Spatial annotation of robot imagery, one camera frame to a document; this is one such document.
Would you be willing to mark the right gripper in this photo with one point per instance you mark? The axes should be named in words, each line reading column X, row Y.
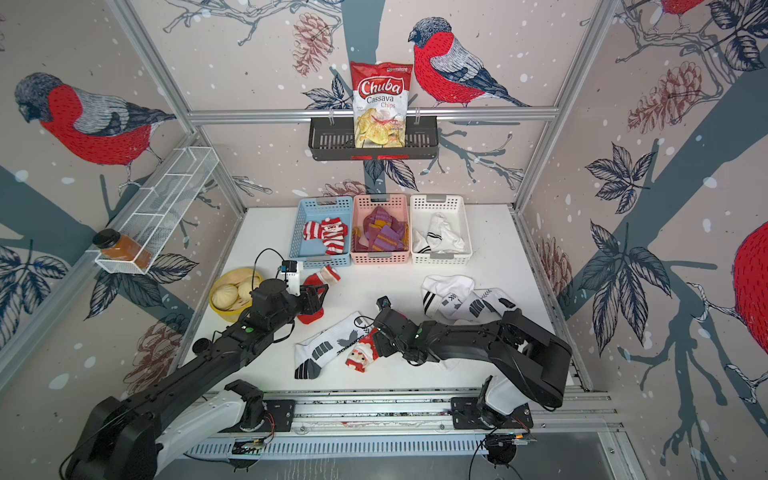
column 381, row 346

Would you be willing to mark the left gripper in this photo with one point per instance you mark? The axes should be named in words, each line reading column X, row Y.
column 311, row 299

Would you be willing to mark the red santa sock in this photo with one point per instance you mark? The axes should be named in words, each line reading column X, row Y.
column 333, row 235
column 363, row 354

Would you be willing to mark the red snowflake sock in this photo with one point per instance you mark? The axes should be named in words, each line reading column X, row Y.
column 316, row 287

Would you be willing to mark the white black sport sock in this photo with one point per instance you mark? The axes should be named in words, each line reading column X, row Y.
column 316, row 352

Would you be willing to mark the purple yellow striped sock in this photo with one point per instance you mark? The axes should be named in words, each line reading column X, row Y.
column 380, row 232

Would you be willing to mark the white sock two black stripes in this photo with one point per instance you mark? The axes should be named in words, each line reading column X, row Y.
column 438, row 225

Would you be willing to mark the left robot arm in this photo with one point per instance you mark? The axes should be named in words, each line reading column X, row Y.
column 121, row 438

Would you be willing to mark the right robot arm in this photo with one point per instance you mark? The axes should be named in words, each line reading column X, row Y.
column 533, row 359

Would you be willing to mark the blue plastic basket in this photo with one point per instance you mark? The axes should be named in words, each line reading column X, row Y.
column 312, row 252

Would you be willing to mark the pink plastic basket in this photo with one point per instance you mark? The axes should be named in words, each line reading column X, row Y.
column 397, row 206

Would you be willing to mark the white plastic basket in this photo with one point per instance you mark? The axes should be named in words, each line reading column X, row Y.
column 421, row 209

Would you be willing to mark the yellow bamboo steamer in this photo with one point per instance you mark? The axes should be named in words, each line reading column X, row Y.
column 231, row 294

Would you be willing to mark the black jar lid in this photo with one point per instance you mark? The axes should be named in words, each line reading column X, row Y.
column 201, row 345

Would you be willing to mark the white grey sport sock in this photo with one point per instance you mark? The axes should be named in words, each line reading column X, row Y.
column 486, row 305

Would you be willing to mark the orange spice jar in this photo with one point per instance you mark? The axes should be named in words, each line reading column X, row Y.
column 117, row 246

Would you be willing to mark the Chuba cassava chips bag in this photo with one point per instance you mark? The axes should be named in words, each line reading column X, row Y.
column 379, row 103

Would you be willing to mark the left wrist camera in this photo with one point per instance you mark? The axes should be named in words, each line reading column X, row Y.
column 290, row 272

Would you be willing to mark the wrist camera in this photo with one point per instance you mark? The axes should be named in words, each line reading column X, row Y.
column 383, row 303
column 290, row 272

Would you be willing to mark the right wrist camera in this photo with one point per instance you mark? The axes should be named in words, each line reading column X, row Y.
column 383, row 303

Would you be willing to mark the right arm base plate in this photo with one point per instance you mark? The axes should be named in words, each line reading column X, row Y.
column 468, row 414

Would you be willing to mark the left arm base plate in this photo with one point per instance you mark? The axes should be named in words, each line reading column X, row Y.
column 267, row 416

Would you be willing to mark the white wire wall shelf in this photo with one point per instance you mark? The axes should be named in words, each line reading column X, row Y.
column 160, row 206

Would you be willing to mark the black wall basket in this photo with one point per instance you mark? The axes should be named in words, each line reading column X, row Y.
column 333, row 140

